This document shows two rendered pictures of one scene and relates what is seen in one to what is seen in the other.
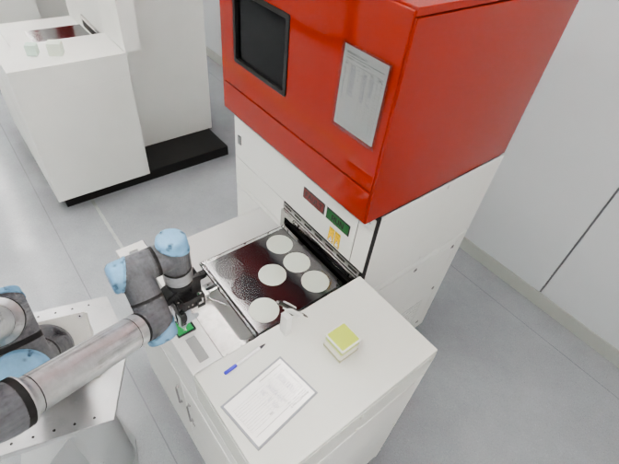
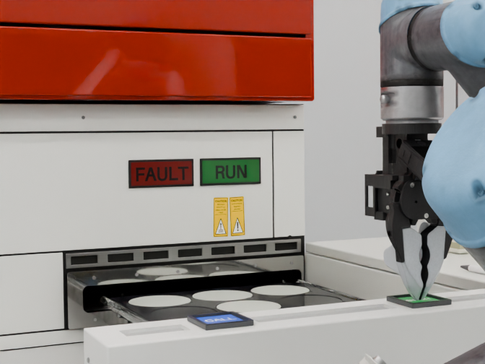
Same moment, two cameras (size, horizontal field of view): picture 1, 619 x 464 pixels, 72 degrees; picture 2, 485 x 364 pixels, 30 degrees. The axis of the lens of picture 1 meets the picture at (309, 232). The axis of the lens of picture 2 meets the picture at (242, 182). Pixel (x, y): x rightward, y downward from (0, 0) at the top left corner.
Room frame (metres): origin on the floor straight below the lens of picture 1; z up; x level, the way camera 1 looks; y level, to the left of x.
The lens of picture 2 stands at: (0.51, 1.42, 1.17)
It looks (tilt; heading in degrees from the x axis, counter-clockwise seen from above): 3 degrees down; 289
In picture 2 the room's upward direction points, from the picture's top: 1 degrees counter-clockwise
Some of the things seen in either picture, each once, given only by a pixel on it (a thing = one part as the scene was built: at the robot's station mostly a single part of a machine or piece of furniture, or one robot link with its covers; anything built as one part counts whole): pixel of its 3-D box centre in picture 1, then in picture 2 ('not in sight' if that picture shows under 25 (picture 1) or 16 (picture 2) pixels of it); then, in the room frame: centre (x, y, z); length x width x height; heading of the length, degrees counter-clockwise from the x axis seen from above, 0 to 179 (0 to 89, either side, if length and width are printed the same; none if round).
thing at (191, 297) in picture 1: (183, 291); (408, 172); (0.69, 0.32, 1.12); 0.09 x 0.08 x 0.12; 134
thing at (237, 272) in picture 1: (272, 274); (248, 308); (0.97, 0.11, 0.90); 0.34 x 0.34 x 0.01; 44
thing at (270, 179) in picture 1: (293, 197); (88, 222); (1.26, 0.08, 1.02); 0.82 x 0.03 x 0.40; 44
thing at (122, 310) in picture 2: (244, 244); (137, 319); (1.10, 0.24, 0.90); 0.37 x 0.01 x 0.01; 134
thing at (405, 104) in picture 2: (177, 272); (409, 106); (0.69, 0.32, 1.20); 0.08 x 0.08 x 0.05
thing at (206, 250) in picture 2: (318, 237); (189, 252); (1.13, -0.04, 0.96); 0.44 x 0.01 x 0.02; 44
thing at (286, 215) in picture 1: (315, 249); (190, 289); (1.12, -0.03, 0.89); 0.44 x 0.02 x 0.10; 44
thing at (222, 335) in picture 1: (207, 319); not in sight; (0.77, 0.29, 0.87); 0.36 x 0.08 x 0.03; 44
